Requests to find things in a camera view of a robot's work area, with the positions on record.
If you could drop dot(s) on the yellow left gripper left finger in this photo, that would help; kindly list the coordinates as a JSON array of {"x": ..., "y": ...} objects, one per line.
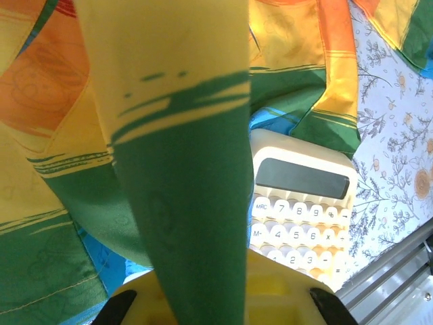
[{"x": 149, "y": 301}]

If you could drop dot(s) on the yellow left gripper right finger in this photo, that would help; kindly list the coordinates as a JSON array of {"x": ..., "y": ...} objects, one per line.
[{"x": 280, "y": 294}]

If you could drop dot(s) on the multicoloured zip jacket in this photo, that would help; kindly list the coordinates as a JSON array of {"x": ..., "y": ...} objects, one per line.
[{"x": 135, "y": 152}]

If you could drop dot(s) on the cream calculator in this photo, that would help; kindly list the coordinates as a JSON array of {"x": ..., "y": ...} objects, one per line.
[{"x": 304, "y": 210}]

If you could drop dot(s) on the white floral tablecloth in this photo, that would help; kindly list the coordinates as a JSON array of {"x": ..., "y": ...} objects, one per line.
[{"x": 392, "y": 152}]

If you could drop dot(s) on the aluminium frame rail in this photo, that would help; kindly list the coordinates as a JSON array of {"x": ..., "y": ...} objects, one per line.
[{"x": 389, "y": 277}]

